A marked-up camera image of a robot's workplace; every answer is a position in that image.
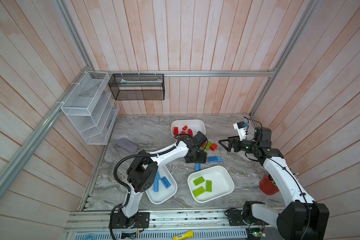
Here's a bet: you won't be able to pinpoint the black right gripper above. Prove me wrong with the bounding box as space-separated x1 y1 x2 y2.
219 134 258 154

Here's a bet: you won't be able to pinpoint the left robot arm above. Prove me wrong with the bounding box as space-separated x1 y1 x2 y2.
109 132 208 231

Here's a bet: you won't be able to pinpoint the black mesh basket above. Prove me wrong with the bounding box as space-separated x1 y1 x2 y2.
108 73 165 101

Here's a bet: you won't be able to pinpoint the yellow marker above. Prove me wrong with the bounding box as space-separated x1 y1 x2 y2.
173 231 194 240

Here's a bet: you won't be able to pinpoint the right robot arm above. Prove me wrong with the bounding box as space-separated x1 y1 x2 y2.
219 122 330 240

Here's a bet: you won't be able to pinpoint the white bin left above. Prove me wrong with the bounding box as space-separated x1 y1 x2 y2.
146 166 178 205

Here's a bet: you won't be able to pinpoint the blue lego small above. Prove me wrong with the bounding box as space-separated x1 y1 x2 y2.
154 179 159 193

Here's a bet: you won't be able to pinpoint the white wire shelf rack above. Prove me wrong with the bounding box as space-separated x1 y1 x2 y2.
61 72 120 145

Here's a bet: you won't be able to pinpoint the red cup with pencils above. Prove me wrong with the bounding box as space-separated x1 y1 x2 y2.
259 175 279 196

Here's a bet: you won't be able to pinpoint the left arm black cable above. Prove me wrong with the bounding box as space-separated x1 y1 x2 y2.
108 134 193 240

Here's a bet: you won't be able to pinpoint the white bin front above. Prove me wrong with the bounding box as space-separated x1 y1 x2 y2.
188 166 235 203

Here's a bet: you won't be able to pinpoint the green lego long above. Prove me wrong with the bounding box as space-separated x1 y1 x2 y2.
193 187 206 198

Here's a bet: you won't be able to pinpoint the white bin with red legos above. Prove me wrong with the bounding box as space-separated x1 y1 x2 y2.
171 119 206 139

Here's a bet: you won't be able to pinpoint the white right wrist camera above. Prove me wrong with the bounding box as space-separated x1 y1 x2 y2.
233 122 248 141

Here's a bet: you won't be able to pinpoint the grey pouch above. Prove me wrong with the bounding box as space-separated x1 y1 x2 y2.
117 138 139 153

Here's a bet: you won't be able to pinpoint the large blue lego underside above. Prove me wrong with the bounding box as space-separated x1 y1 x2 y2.
207 156 218 163

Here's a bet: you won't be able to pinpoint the red lego sideways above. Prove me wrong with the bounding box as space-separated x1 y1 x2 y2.
210 144 218 151

